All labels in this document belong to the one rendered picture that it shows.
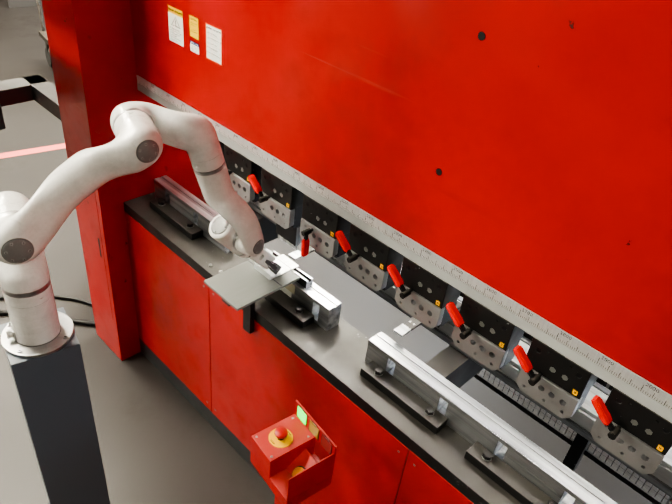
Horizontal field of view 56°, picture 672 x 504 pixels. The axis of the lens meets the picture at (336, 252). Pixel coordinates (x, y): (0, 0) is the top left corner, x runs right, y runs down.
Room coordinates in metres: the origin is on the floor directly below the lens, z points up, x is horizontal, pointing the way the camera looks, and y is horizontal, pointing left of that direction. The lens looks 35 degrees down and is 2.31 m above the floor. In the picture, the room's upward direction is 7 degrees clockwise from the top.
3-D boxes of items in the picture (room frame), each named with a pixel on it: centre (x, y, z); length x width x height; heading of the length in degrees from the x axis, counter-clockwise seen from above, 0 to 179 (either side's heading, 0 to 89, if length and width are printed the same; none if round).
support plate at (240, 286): (1.63, 0.27, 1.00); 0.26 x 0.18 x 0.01; 139
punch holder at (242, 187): (1.88, 0.34, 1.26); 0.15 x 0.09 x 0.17; 49
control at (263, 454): (1.15, 0.06, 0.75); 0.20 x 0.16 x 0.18; 41
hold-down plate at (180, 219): (2.09, 0.66, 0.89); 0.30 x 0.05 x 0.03; 49
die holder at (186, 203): (2.10, 0.58, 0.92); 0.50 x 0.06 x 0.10; 49
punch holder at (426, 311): (1.36, -0.26, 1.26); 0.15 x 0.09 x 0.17; 49
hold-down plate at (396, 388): (1.30, -0.25, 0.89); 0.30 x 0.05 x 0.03; 49
